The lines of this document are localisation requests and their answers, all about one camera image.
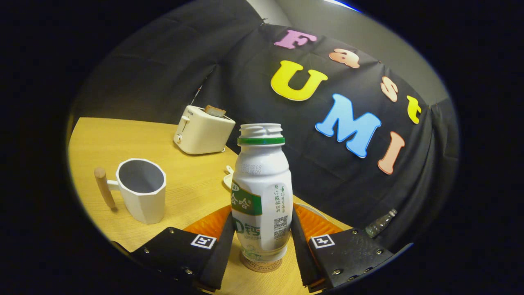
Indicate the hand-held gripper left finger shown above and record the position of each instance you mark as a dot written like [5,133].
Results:
[176,254]

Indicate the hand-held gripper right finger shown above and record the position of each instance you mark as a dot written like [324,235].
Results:
[352,254]

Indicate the round wooden coaster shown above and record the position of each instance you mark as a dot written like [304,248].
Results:
[262,267]

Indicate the white juice bottle green label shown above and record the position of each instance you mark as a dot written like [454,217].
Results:
[262,184]

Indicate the clear plastic water bottle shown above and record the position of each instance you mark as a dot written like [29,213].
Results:
[378,224]

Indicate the white oval plate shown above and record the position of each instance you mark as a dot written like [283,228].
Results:
[315,211]

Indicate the wooden table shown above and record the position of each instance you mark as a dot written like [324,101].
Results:
[192,184]

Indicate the white divided bean dish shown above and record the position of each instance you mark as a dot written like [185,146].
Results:
[228,179]

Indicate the cream toaster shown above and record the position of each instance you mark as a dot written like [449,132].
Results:
[202,133]

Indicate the toast bread slice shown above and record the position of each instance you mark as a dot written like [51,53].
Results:
[215,110]

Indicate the black backdrop cloth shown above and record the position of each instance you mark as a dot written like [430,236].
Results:
[245,73]

